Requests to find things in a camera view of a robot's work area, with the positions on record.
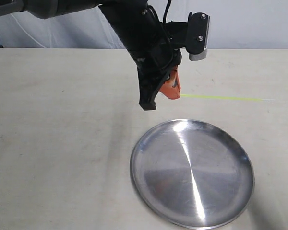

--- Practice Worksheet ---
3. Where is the white backdrop curtain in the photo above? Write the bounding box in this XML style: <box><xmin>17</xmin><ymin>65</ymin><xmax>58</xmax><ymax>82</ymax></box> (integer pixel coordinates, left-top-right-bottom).
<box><xmin>0</xmin><ymin>0</ymin><xmax>288</xmax><ymax>49</ymax></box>

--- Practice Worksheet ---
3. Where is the round stainless steel plate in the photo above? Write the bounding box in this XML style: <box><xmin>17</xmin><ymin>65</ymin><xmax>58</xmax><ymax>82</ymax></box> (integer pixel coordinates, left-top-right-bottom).
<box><xmin>130</xmin><ymin>119</ymin><xmax>255</xmax><ymax>230</ymax></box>

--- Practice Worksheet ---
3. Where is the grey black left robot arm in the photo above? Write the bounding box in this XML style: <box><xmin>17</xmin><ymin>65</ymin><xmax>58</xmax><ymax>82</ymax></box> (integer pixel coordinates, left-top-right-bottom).
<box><xmin>0</xmin><ymin>0</ymin><xmax>182</xmax><ymax>111</ymax></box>

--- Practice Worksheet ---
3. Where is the green glow stick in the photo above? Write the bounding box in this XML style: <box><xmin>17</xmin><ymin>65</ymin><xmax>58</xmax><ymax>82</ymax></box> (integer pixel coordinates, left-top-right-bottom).
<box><xmin>181</xmin><ymin>94</ymin><xmax>275</xmax><ymax>101</ymax></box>

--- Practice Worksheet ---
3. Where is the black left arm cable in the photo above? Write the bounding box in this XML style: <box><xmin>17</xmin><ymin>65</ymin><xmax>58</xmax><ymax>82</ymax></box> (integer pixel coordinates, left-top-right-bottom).
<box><xmin>146</xmin><ymin>0</ymin><xmax>176</xmax><ymax>80</ymax></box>

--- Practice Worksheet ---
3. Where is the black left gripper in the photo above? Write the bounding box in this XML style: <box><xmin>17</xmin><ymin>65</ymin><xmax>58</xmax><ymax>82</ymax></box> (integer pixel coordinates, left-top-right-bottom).
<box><xmin>130</xmin><ymin>22</ymin><xmax>187</xmax><ymax>111</ymax></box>

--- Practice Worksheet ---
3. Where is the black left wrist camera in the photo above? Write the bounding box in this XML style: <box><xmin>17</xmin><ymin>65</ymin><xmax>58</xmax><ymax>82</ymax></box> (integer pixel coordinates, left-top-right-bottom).
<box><xmin>185</xmin><ymin>12</ymin><xmax>210</xmax><ymax>61</ymax></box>

